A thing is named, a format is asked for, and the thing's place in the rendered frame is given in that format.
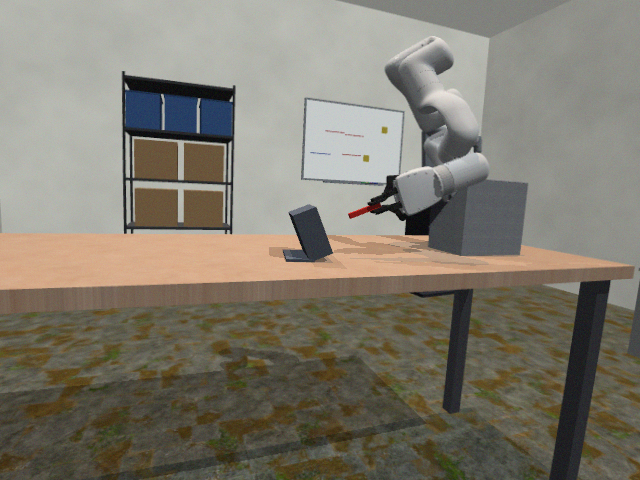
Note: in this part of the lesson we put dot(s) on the red rectangular peg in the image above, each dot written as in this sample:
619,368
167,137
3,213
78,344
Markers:
363,210

